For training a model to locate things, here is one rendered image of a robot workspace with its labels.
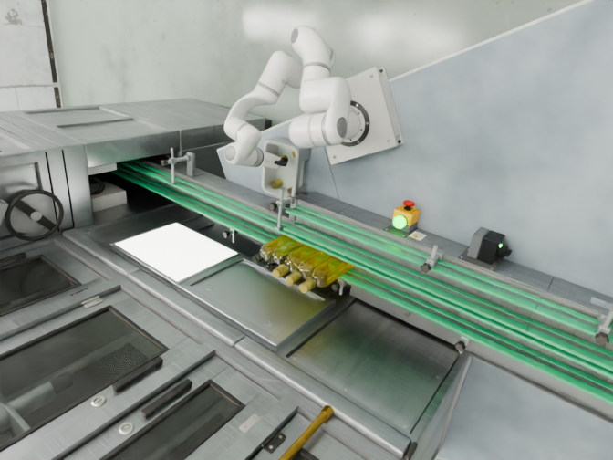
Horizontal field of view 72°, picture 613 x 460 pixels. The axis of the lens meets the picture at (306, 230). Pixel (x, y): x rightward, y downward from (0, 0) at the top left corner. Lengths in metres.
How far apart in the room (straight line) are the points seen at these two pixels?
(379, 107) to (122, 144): 1.19
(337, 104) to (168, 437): 0.97
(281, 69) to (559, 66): 0.80
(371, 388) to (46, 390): 0.88
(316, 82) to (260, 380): 0.87
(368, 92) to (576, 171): 0.66
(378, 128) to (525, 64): 0.46
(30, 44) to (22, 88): 0.41
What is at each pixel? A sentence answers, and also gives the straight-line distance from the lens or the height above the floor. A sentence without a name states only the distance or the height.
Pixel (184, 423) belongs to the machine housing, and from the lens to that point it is 1.22.
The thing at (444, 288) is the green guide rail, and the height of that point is 0.92.
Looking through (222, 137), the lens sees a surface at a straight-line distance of 2.50.
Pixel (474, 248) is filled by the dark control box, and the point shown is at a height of 0.84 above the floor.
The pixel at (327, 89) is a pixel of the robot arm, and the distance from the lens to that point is 1.27.
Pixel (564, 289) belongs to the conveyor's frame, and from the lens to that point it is 1.45.
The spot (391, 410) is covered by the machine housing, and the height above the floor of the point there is 1.26.
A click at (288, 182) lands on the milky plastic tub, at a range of 1.81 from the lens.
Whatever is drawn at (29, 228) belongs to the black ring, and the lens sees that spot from 2.04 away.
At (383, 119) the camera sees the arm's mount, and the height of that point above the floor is 0.81.
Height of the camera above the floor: 2.13
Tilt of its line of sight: 49 degrees down
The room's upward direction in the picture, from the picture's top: 116 degrees counter-clockwise
